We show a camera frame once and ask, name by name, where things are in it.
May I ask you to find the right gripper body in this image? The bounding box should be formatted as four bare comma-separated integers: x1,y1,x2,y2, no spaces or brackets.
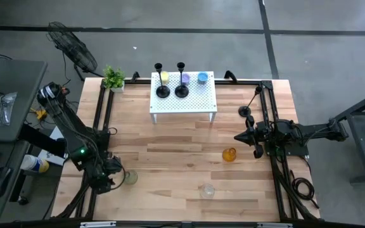
247,114,267,160

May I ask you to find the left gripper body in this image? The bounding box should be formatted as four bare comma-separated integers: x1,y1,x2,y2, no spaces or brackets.
91,154,124,195

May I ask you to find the black tall candlestick holder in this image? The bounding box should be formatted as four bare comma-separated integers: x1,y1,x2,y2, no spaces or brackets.
154,62,171,99
174,61,190,99
238,85,264,118

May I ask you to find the green glass candlestick holder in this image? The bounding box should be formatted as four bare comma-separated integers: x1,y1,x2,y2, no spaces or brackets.
124,170,139,186

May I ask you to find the blue candle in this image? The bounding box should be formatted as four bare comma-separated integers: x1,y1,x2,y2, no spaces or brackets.
196,72,209,85

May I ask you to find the amber glass candlestick holder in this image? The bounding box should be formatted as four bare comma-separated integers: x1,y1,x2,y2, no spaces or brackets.
222,147,238,163

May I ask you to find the white paper sheet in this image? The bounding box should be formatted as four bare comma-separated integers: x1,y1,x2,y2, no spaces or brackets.
38,149,67,167

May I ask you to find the white perforated metal shelf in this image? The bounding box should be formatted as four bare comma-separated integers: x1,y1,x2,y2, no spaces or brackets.
149,71,218,124

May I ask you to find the clear glass candlestick holder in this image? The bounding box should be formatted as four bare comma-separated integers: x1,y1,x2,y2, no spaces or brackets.
199,182,215,199

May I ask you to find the white wipes canister yellow lid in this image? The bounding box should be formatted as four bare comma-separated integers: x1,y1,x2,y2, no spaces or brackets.
20,154,50,174

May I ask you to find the black oblong object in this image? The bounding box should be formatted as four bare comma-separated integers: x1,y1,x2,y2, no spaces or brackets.
19,124,68,158

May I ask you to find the grey metal bench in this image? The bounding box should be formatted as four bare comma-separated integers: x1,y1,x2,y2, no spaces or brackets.
329,87,365,184

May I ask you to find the green plant in white pot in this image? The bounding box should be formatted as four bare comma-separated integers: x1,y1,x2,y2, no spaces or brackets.
102,65,126,94

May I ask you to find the clear plastic bag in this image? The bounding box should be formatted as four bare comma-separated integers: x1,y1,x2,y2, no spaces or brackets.
0,91,18,127

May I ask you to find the black floor fan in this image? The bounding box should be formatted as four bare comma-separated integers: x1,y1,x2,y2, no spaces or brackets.
46,21,104,82

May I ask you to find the grey side desk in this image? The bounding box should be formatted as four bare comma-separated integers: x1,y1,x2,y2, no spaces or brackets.
0,58,49,222

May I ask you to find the silver metal bracket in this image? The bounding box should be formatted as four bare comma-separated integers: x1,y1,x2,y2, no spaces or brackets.
257,222,293,228
80,221,117,228

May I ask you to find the coiled black cable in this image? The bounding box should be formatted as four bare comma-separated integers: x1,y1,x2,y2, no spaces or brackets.
288,169,319,210

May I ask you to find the black aluminium table frame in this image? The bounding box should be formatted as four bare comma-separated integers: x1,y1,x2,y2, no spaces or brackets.
54,77,321,222

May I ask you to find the yellow cable connector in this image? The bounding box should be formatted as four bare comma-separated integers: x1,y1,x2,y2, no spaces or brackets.
30,107,49,121

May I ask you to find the black floor cable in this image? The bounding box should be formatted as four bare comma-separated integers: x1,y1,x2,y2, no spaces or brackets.
33,52,80,121

